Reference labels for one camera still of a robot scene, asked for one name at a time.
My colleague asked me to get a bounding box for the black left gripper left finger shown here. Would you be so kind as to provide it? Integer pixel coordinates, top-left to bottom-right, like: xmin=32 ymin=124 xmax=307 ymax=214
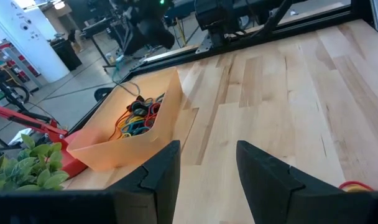
xmin=0 ymin=139 xmax=182 ymax=224

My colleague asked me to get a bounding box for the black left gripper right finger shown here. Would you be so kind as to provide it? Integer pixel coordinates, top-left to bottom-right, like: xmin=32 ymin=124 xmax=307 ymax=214
xmin=236 ymin=139 xmax=378 ymax=224

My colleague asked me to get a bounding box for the teal rubber band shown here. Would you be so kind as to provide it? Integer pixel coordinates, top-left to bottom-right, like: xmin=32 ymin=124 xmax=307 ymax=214
xmin=123 ymin=119 xmax=153 ymax=137
xmin=145 ymin=92 xmax=165 ymax=108

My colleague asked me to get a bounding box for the black rubber band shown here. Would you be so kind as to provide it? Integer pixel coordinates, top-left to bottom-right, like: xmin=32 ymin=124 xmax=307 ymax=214
xmin=126 ymin=95 xmax=150 ymax=118

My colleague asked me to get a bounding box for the orange translucent plastic bin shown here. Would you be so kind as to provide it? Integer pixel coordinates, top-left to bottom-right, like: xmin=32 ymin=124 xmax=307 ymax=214
xmin=66 ymin=66 xmax=184 ymax=172

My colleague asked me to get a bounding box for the black trash bin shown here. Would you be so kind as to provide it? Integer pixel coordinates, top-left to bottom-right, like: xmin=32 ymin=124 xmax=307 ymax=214
xmin=50 ymin=38 xmax=83 ymax=72

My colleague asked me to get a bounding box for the green plant in white pot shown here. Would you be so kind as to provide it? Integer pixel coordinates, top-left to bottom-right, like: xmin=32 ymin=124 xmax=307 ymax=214
xmin=0 ymin=133 xmax=70 ymax=192

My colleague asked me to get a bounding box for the red desk lamp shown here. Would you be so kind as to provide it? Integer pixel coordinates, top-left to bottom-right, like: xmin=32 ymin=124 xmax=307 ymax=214
xmin=0 ymin=101 xmax=90 ymax=179

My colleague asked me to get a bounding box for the white building column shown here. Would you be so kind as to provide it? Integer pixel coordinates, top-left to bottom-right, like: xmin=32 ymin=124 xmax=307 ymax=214
xmin=0 ymin=0 xmax=71 ymax=84

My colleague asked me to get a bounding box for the shelving with red bins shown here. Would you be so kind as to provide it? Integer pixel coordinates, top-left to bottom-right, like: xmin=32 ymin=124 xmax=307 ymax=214
xmin=0 ymin=43 xmax=42 ymax=91

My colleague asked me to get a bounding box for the silver metal mounting bracket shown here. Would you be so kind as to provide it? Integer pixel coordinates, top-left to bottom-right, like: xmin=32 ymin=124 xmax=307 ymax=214
xmin=203 ymin=33 xmax=223 ymax=55

